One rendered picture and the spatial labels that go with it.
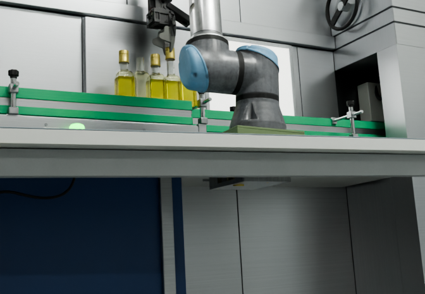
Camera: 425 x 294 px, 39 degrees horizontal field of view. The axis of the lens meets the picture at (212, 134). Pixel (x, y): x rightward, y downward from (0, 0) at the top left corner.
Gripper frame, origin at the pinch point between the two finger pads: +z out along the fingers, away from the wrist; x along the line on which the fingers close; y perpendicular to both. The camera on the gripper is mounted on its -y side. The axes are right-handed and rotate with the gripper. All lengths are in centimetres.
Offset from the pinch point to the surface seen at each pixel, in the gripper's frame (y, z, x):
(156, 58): 6.0, 4.2, 1.5
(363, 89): -100, 3, -9
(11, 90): 57, 24, 15
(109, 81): 18.4, 10.0, -12.1
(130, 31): 9.9, -10.2, -12.0
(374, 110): -102, 14, -6
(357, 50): -88, -10, 2
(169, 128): 8.7, 32.2, 15.5
